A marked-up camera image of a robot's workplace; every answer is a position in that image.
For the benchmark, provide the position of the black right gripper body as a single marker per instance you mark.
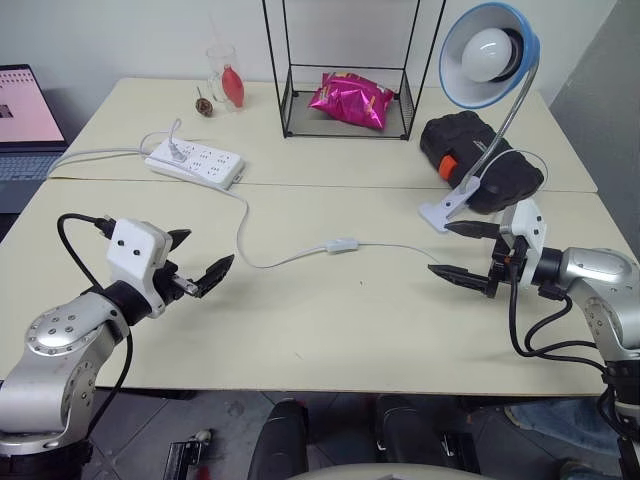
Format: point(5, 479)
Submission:
point(506, 265)

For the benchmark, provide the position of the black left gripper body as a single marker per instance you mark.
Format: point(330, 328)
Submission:
point(170, 287)

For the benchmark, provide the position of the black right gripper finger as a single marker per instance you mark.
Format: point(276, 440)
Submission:
point(465, 279)
point(475, 229)

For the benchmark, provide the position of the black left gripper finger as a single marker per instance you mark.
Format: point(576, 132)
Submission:
point(214, 274)
point(179, 236)

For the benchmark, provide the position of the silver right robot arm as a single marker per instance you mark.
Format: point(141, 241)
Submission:
point(590, 265)

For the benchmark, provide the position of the blue clip-on desk lamp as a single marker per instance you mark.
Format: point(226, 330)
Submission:
point(465, 90)

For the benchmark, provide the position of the white power strip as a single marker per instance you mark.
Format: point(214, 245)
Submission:
point(205, 165)

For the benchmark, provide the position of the black tool case orange latch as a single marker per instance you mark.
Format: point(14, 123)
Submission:
point(460, 135)

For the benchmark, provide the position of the small brown pine cone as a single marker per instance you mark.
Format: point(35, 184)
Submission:
point(204, 106)

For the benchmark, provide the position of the red teardrop-shaped object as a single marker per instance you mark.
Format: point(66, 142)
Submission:
point(234, 87)

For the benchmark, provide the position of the blue jeans leg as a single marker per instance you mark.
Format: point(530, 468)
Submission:
point(560, 420)

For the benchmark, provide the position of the white light bulb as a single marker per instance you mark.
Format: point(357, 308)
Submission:
point(485, 52)

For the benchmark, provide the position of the pink snack bag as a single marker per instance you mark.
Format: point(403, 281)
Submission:
point(350, 102)

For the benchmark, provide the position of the dark rounded shape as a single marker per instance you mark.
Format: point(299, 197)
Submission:
point(280, 440)

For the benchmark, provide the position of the clear glass jar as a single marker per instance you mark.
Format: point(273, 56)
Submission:
point(220, 60)

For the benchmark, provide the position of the grey laptop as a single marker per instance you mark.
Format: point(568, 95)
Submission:
point(25, 110)

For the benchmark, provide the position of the beige rounded panel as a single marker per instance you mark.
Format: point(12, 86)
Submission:
point(380, 472)

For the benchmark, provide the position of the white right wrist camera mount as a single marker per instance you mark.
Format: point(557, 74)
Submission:
point(531, 225)

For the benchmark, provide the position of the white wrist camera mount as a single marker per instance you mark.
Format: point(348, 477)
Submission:
point(132, 245)
point(531, 225)

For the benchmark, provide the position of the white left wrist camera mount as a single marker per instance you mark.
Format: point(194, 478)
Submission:
point(132, 245)

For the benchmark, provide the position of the grey metal floor bracket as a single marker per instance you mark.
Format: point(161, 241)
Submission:
point(185, 455)

